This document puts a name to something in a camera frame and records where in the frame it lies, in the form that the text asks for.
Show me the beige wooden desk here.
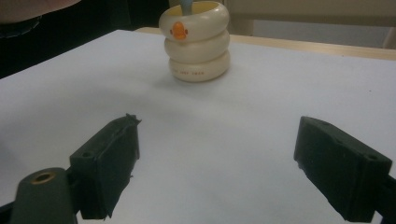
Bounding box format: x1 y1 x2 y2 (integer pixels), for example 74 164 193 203
222 0 396 50

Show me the light wooden table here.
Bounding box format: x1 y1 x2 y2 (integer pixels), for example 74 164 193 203
134 26 396 62

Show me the cream ringed duck cup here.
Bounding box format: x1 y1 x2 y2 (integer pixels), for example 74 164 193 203
158 0 232 83

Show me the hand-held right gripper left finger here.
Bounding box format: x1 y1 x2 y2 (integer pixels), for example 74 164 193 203
69 113 142 220

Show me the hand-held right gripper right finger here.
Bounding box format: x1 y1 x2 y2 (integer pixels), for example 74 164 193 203
293 116 393 223

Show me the white table sheet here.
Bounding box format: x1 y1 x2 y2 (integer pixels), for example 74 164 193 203
0 29 396 224

